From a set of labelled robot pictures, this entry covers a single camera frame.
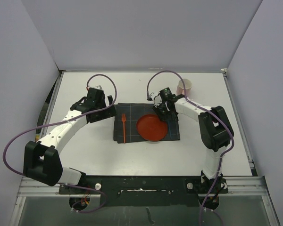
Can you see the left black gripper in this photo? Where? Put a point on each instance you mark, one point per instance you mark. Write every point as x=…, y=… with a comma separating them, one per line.
x=108, y=113

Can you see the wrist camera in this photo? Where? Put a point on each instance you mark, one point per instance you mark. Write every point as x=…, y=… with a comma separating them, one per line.
x=157, y=99
x=98, y=87

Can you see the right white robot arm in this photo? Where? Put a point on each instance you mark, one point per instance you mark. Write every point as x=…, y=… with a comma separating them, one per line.
x=215, y=129

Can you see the blue plastic knife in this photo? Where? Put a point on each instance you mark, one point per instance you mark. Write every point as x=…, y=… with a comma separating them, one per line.
x=169, y=129

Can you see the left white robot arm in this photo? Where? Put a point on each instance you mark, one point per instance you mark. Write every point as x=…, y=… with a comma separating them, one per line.
x=42, y=158

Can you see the orange round plate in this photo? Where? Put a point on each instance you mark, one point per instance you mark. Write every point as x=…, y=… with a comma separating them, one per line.
x=151, y=128

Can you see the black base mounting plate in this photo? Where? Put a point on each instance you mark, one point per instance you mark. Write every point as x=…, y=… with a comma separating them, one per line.
x=153, y=199

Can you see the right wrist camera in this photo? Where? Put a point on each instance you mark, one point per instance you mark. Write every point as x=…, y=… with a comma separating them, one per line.
x=157, y=99

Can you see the aluminium frame rail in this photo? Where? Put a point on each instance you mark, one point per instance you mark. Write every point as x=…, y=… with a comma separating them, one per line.
x=118, y=185

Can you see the dark checked cloth placemat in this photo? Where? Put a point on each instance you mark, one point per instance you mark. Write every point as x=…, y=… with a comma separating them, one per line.
x=133, y=112

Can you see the orange plastic fork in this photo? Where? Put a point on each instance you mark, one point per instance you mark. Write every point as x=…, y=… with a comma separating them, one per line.
x=123, y=119

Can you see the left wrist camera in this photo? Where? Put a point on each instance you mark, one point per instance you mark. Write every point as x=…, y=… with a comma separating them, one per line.
x=98, y=87

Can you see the pink white mug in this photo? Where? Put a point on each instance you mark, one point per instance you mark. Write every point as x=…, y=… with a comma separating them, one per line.
x=184, y=86

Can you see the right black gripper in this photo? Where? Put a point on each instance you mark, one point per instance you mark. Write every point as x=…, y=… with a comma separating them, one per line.
x=164, y=117

